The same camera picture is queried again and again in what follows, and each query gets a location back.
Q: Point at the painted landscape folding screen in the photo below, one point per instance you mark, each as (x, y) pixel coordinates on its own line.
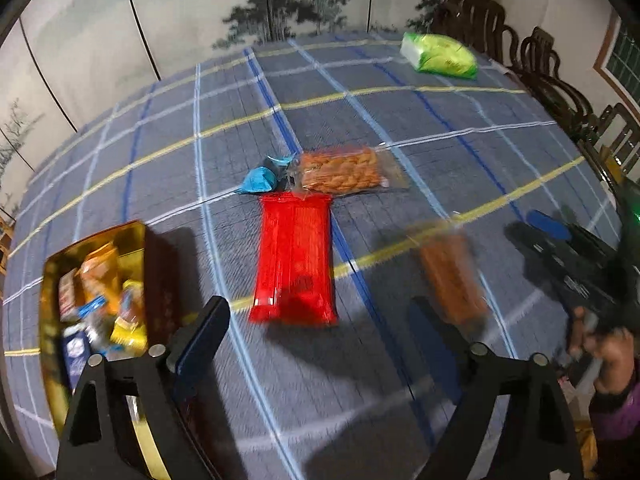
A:
(63, 62)

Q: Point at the clear bag fried snacks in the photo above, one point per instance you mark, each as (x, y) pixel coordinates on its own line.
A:
(449, 267)

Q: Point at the yellow cake packet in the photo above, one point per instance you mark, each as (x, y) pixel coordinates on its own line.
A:
(129, 329)

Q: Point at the person right hand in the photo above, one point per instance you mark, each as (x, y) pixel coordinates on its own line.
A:
(615, 349)

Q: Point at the blue soda crackers pack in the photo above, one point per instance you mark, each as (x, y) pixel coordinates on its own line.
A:
(76, 352)

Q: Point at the green tissue pack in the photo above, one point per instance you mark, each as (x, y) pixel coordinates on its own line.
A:
(439, 55)

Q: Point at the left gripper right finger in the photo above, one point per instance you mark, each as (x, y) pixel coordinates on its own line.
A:
(510, 419)

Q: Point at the orange yellow snack packet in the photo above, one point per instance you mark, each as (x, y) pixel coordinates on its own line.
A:
(99, 276)

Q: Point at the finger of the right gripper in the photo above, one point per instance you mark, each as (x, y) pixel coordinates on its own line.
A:
(554, 228)

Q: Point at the dark wooden armchair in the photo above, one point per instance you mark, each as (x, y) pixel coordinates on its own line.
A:
(479, 24)

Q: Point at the gold toffee tin box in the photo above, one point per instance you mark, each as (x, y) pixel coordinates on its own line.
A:
(143, 256)

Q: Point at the red snack package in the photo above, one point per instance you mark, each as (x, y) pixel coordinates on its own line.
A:
(294, 280)

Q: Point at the clear bag orange snacks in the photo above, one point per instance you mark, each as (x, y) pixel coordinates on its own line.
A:
(347, 170)

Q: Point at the blue plaid tablecloth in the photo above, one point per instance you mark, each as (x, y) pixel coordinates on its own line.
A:
(351, 401)

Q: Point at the blue candy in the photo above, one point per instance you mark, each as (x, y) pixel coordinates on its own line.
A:
(271, 175)

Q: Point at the grey brown snack bar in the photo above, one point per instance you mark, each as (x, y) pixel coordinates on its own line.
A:
(67, 297)

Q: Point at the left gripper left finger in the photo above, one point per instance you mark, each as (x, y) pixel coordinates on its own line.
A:
(98, 439)

